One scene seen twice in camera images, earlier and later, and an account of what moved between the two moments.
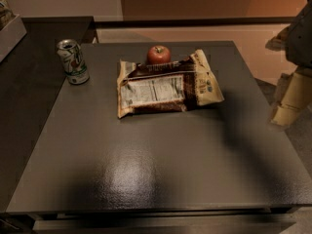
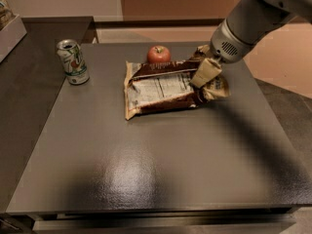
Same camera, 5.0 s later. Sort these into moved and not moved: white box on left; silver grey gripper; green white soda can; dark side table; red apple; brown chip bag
Moved: brown chip bag; silver grey gripper
Not moved: green white soda can; white box on left; red apple; dark side table
